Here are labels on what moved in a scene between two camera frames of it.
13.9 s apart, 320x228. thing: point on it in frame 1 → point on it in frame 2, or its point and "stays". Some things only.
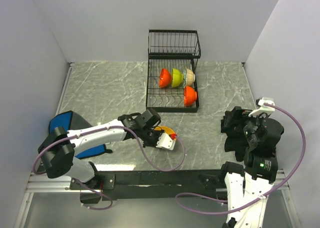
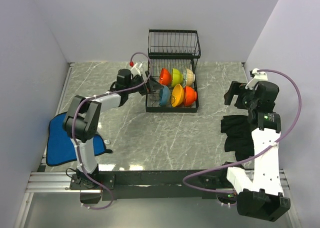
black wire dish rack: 171,83 stays
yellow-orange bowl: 166,130 → 178,95
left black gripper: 154,144 → 154,85
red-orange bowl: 165,78 stays
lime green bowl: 177,78 stays
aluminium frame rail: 40,183 stays
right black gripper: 237,112 → 236,88
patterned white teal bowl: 190,77 stays
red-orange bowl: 190,95 stays
